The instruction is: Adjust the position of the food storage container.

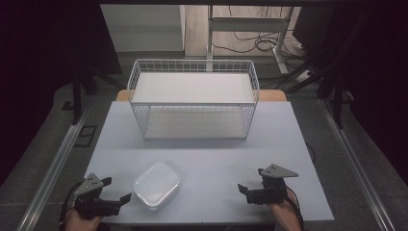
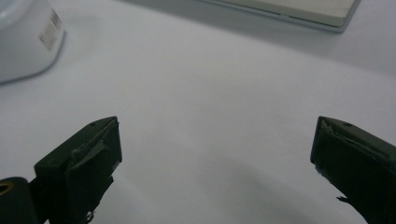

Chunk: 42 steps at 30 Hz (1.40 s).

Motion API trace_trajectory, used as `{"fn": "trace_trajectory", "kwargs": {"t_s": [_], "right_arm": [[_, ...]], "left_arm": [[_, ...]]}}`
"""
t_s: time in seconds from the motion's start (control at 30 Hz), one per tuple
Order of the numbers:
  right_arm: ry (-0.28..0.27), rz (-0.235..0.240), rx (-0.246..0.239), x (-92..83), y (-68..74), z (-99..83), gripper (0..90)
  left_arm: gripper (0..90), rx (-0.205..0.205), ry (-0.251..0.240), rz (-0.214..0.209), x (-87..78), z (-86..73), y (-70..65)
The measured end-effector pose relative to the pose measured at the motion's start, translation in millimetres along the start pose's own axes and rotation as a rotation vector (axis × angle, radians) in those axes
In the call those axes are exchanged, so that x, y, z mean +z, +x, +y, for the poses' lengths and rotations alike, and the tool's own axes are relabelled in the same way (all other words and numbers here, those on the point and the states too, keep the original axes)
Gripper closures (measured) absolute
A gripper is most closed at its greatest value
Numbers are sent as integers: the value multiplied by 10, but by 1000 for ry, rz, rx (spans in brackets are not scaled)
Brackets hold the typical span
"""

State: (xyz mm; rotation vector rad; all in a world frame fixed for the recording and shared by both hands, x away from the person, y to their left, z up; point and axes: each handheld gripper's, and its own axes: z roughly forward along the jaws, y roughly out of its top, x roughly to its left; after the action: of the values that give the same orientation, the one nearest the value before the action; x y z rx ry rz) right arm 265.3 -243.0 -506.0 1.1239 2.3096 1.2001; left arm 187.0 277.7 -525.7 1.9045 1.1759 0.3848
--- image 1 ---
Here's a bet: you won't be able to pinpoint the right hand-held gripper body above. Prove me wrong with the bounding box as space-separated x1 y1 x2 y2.
258 163 300 206

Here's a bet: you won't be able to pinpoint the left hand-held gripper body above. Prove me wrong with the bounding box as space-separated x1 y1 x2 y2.
73 172 122 220

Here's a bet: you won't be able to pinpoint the clear plastic container with lid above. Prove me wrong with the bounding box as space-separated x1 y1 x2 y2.
132 162 182 213

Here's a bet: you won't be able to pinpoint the white wire shelf rack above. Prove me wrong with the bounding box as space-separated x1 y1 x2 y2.
126 58 261 141

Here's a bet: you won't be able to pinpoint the person's right hand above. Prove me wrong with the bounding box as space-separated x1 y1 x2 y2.
267 188 303 231

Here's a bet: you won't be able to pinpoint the person's left hand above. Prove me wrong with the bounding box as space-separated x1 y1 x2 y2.
64 207 104 231

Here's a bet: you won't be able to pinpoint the black metal stand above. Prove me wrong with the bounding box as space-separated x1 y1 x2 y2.
316 61 355 130
70 61 126 126

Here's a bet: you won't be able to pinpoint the white power strip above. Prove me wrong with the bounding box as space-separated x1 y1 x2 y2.
295 68 313 84

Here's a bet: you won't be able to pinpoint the white cabinet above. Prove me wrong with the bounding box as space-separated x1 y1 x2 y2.
100 4 187 53

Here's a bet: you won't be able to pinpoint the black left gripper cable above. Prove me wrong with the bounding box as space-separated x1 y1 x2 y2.
59 181 83 225

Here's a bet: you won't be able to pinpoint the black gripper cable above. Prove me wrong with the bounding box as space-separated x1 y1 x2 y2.
59 181 83 225
285 186 305 231

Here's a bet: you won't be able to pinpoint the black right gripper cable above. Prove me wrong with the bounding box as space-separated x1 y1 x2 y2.
285 186 305 231

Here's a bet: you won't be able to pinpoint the aluminium rail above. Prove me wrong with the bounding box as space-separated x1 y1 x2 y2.
16 105 91 231
319 98 398 231

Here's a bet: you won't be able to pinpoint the black floor socket frame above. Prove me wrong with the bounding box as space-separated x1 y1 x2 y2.
74 124 98 148

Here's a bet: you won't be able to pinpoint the black floor cables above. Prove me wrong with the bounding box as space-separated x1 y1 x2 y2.
212 5 311 65

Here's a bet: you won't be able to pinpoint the white metal desk frame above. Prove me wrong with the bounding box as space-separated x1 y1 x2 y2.
206 5 294 76

